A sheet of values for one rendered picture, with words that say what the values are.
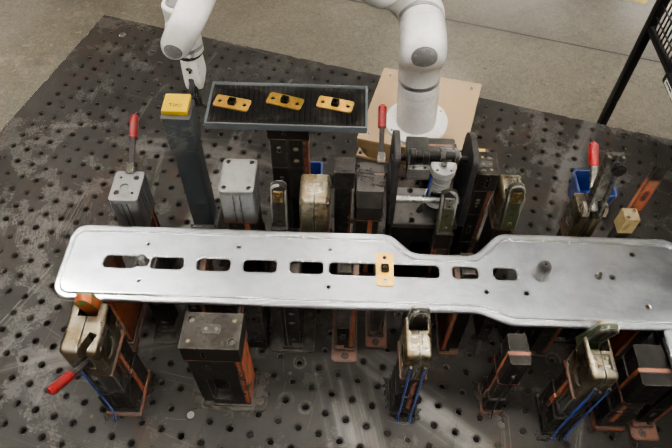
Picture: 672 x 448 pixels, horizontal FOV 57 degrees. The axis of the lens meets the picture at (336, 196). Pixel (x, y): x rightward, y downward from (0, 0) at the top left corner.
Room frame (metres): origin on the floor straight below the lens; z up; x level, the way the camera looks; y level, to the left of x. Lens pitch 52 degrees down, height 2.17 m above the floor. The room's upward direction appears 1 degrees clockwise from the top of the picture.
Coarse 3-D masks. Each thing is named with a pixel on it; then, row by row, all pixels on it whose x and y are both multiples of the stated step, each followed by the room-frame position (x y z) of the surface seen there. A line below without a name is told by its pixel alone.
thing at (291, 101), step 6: (270, 96) 1.07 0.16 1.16; (276, 96) 1.07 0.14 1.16; (282, 96) 1.06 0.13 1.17; (288, 96) 1.06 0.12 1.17; (270, 102) 1.05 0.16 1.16; (276, 102) 1.05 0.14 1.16; (282, 102) 1.05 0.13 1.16; (288, 102) 1.05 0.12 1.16; (294, 102) 1.05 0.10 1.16; (300, 102) 1.05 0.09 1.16; (288, 108) 1.04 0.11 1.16; (294, 108) 1.03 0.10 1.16; (300, 108) 1.04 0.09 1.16
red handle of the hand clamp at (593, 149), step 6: (588, 144) 0.97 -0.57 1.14; (594, 144) 0.96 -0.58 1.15; (588, 150) 0.95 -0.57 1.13; (594, 150) 0.94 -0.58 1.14; (588, 156) 0.94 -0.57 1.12; (594, 156) 0.93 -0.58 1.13; (588, 162) 0.93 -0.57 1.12; (594, 162) 0.92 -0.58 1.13; (594, 168) 0.91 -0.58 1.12; (594, 174) 0.90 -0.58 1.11; (594, 180) 0.89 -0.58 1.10; (594, 204) 0.84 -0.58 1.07; (594, 210) 0.83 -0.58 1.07
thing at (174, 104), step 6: (168, 96) 1.07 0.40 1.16; (174, 96) 1.07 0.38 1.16; (180, 96) 1.07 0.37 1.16; (186, 96) 1.07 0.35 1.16; (168, 102) 1.05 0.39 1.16; (174, 102) 1.05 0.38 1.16; (180, 102) 1.05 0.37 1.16; (186, 102) 1.05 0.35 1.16; (162, 108) 1.03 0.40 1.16; (168, 108) 1.03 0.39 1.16; (174, 108) 1.03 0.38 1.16; (180, 108) 1.03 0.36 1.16; (186, 108) 1.03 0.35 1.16; (168, 114) 1.02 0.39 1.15; (174, 114) 1.02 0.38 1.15; (180, 114) 1.02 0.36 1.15; (186, 114) 1.02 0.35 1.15
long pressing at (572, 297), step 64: (64, 256) 0.72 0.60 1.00; (192, 256) 0.73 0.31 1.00; (256, 256) 0.73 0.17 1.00; (320, 256) 0.74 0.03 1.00; (448, 256) 0.74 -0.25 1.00; (512, 256) 0.75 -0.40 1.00; (576, 256) 0.75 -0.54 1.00; (640, 256) 0.76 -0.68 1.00; (512, 320) 0.59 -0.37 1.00; (576, 320) 0.60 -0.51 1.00; (640, 320) 0.60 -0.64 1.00
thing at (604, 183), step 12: (612, 156) 0.86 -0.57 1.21; (624, 156) 0.86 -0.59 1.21; (600, 168) 0.87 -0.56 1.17; (612, 168) 0.83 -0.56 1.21; (624, 168) 0.83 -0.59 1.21; (600, 180) 0.85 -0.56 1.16; (612, 180) 0.85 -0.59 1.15; (600, 192) 0.85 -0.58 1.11; (588, 204) 0.84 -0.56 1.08; (600, 204) 0.84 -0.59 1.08; (600, 216) 0.83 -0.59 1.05
